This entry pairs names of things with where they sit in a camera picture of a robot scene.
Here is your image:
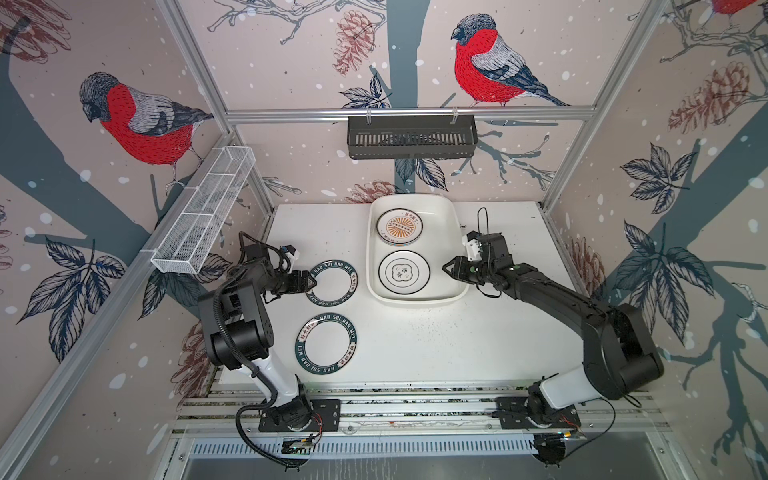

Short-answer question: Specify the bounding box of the green rim plate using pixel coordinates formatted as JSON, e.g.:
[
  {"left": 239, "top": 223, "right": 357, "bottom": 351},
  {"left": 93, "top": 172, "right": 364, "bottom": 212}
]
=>
[
  {"left": 306, "top": 259, "right": 359, "bottom": 308},
  {"left": 294, "top": 313, "right": 358, "bottom": 376}
]

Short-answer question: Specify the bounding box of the white flower plate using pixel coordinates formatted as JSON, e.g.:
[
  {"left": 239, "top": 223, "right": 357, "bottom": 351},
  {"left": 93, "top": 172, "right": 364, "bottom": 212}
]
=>
[{"left": 378, "top": 250, "right": 431, "bottom": 296}]

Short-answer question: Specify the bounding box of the orange sunburst plate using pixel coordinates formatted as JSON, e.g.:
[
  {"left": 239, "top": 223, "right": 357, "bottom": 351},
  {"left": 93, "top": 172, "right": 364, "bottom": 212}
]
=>
[{"left": 376, "top": 208, "right": 424, "bottom": 246}]

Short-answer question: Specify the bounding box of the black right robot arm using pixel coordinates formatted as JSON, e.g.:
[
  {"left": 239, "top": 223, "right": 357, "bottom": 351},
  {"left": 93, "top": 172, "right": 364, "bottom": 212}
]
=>
[{"left": 442, "top": 231, "right": 664, "bottom": 425}]

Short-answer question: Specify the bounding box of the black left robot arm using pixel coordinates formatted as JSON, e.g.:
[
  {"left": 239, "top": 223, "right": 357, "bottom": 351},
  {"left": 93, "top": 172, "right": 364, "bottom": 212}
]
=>
[{"left": 199, "top": 258, "right": 316, "bottom": 424}]

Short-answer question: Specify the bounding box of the white plastic bin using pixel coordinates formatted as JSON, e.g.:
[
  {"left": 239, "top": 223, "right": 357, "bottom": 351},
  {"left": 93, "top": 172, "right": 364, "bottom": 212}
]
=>
[{"left": 365, "top": 194, "right": 468, "bottom": 308}]

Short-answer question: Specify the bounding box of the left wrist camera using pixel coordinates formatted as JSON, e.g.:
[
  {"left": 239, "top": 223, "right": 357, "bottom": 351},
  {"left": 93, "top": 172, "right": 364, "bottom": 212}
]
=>
[{"left": 280, "top": 245, "right": 299, "bottom": 260}]

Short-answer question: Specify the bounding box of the black corrugated cable left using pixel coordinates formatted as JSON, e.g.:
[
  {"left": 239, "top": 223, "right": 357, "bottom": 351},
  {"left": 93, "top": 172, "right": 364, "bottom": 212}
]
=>
[{"left": 212, "top": 231, "right": 313, "bottom": 469}]

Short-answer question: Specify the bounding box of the white mesh wall shelf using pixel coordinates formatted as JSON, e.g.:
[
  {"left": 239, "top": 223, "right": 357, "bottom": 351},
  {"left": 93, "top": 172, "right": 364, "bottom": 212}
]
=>
[{"left": 151, "top": 146, "right": 255, "bottom": 275}]

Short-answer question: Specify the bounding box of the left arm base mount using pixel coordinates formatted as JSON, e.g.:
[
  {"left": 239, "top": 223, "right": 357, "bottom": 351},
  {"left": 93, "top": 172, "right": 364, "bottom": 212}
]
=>
[{"left": 258, "top": 399, "right": 341, "bottom": 433}]

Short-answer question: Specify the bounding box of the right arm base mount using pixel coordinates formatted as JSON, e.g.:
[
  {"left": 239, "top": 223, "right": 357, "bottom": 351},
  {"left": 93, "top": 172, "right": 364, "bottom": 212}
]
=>
[{"left": 492, "top": 396, "right": 581, "bottom": 430}]

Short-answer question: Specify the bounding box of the black hanging wire basket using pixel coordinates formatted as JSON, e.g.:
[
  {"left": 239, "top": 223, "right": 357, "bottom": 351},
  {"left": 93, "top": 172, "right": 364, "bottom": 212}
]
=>
[{"left": 347, "top": 115, "right": 478, "bottom": 160}]

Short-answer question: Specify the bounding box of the horizontal aluminium frame bar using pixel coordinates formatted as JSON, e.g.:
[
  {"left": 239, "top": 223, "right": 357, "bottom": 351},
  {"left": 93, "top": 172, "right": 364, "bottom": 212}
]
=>
[{"left": 225, "top": 106, "right": 596, "bottom": 125}]

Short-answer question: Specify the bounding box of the black cable right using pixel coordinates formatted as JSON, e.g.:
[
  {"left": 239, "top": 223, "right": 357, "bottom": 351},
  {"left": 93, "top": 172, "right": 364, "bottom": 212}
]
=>
[{"left": 557, "top": 389, "right": 643, "bottom": 460}]

